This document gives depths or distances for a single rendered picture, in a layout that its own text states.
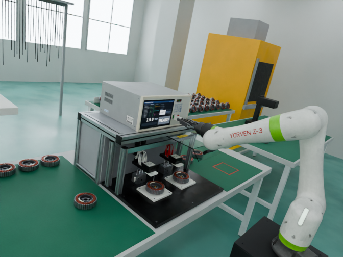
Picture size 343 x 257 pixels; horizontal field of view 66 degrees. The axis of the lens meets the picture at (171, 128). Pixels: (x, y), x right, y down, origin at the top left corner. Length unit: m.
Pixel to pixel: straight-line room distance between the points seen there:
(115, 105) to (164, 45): 4.02
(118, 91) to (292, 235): 1.15
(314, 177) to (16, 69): 7.27
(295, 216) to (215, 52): 4.44
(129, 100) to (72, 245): 0.78
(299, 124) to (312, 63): 5.48
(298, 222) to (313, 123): 0.41
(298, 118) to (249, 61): 3.93
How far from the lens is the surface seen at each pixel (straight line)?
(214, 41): 5.43
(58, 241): 1.29
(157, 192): 1.55
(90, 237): 1.30
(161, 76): 5.56
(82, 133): 1.72
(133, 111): 1.50
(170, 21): 5.53
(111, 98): 1.66
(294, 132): 1.15
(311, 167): 1.35
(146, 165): 1.55
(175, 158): 1.72
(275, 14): 7.02
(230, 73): 5.17
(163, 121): 1.60
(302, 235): 1.29
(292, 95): 6.65
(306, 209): 1.26
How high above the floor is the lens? 1.61
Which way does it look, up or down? 18 degrees down
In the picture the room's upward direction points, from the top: 11 degrees clockwise
